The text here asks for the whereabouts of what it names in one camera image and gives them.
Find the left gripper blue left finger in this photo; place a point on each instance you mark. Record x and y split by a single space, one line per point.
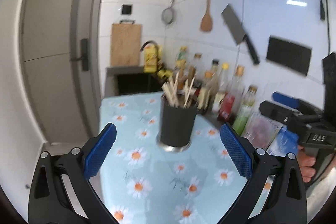
99 149

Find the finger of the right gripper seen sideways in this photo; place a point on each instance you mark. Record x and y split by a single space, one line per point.
283 99

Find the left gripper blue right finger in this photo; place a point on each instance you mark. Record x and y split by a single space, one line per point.
238 154

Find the black kitchen sink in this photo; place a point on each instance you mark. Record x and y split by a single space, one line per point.
130 80

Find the hanging kitchen cleaver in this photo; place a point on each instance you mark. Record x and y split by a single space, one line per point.
238 33

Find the person's right hand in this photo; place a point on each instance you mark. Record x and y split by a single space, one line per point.
306 164

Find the blue white salt bag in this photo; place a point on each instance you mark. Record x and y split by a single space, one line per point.
285 142

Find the clear pink sugar bag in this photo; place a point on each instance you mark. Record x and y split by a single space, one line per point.
260 130

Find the green label bottle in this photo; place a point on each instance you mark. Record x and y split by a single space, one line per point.
242 118

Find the small gold cap bottle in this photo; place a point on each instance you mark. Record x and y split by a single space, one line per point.
249 100

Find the red label dark sauce bottle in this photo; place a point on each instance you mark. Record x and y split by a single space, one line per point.
226 107

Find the daisy print blue mat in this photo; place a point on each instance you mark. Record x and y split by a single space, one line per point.
142 183

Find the gold cap oil bottle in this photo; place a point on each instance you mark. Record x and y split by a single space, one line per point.
237 88

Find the orange cap bottle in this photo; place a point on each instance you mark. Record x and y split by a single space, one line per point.
205 91

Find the yellow cap sauce bottle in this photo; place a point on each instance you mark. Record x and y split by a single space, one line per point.
221 91

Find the black utensil holder cup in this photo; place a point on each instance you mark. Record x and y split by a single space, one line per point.
176 126

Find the hanging wooden spatula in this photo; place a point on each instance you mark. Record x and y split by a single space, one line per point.
207 20

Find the yellow dish soap bottle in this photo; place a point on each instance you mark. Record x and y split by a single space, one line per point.
152 69

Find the wooden cutting board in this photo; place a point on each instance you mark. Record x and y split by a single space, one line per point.
125 44

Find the hanging mesh strainer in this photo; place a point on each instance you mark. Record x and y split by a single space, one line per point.
168 14

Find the grey door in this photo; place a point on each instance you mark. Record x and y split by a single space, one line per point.
64 99

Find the black wall panel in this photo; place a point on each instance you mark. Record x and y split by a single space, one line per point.
289 54

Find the black door handle lock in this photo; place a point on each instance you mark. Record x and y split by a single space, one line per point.
84 55

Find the black wall switch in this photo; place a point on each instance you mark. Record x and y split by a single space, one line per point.
126 9

